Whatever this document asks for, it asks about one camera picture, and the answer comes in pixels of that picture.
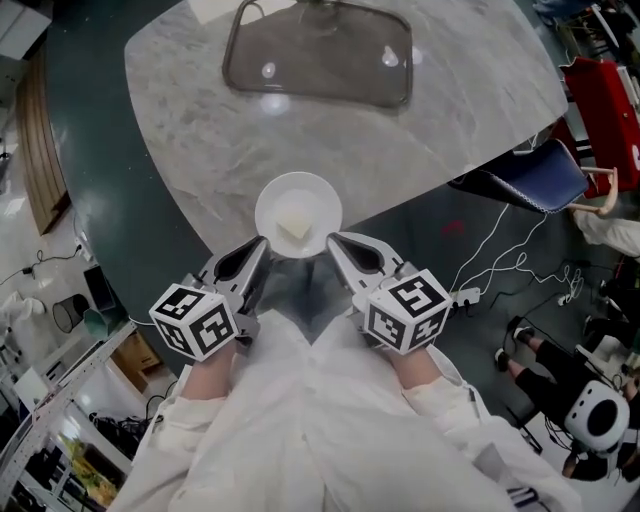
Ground person's grey trouser legs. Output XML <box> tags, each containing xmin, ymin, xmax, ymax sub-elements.
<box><xmin>257</xmin><ymin>257</ymin><xmax>354</xmax><ymax>346</ymax></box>

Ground person's right forearm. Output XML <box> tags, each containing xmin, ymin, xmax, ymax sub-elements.
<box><xmin>389</xmin><ymin>346</ymin><xmax>489</xmax><ymax>441</ymax></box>

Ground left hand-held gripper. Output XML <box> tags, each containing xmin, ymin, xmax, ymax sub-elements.
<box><xmin>148</xmin><ymin>235</ymin><xmax>274</xmax><ymax>363</ymax></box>

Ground teal dustpan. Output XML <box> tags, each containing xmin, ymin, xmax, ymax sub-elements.
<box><xmin>82</xmin><ymin>304</ymin><xmax>124</xmax><ymax>341</ymax></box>

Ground pale food block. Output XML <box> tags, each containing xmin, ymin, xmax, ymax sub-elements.
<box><xmin>273</xmin><ymin>202</ymin><xmax>312</xmax><ymax>240</ymax></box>

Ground white extension cable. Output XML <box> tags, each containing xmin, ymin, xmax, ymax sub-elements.
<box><xmin>449</xmin><ymin>199</ymin><xmax>549</xmax><ymax>296</ymax></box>

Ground pile of black cables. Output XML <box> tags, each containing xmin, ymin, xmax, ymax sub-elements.
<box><xmin>89</xmin><ymin>394</ymin><xmax>166</xmax><ymax>459</ymax></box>

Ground brown cardboard box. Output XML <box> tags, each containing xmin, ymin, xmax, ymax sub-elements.
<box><xmin>110</xmin><ymin>330</ymin><xmax>165</xmax><ymax>392</ymax></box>

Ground brown wooden slat panel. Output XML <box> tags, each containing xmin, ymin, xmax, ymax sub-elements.
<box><xmin>15</xmin><ymin>49</ymin><xmax>72</xmax><ymax>236</ymax></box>

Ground person's white shirt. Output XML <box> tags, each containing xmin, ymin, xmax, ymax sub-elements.
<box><xmin>107</xmin><ymin>312</ymin><xmax>584</xmax><ymax>512</ymax></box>

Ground yellow artificial flowers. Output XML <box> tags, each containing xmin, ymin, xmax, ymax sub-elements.
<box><xmin>54</xmin><ymin>432</ymin><xmax>126</xmax><ymax>501</ymax></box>

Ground black wire wastebasket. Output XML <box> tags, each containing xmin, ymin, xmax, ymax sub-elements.
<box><xmin>52</xmin><ymin>294</ymin><xmax>91</xmax><ymax>334</ymax></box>

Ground white power strip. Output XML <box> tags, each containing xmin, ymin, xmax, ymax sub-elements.
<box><xmin>449</xmin><ymin>287</ymin><xmax>482</xmax><ymax>307</ymax></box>

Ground grey marble table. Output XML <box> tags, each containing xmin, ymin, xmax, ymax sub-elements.
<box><xmin>123</xmin><ymin>0</ymin><xmax>570</xmax><ymax>281</ymax></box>

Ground black flat panel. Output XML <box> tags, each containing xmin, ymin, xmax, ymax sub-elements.
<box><xmin>82</xmin><ymin>264</ymin><xmax>122</xmax><ymax>315</ymax></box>

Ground perforated metal rail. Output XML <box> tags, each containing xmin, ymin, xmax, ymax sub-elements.
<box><xmin>0</xmin><ymin>319</ymin><xmax>137</xmax><ymax>481</ymax></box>

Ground dark blue chair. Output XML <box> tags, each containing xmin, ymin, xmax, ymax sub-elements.
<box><xmin>446</xmin><ymin>138</ymin><xmax>591</xmax><ymax>215</ymax></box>

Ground red fabric wooden chair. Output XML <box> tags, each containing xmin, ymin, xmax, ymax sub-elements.
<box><xmin>559</xmin><ymin>57</ymin><xmax>640</xmax><ymax>219</ymax></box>

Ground person's left forearm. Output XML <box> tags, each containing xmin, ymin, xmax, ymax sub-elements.
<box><xmin>142</xmin><ymin>344</ymin><xmax>241</xmax><ymax>451</ymax></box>

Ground white round plate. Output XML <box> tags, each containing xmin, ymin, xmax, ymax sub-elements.
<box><xmin>254</xmin><ymin>172</ymin><xmax>344</xmax><ymax>260</ymax></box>

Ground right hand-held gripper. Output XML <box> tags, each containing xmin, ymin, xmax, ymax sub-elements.
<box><xmin>325</xmin><ymin>232</ymin><xmax>452</xmax><ymax>357</ymax></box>

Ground grey transparent tray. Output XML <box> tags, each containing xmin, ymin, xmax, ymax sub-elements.
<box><xmin>222</xmin><ymin>0</ymin><xmax>414</xmax><ymax>109</ymax></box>

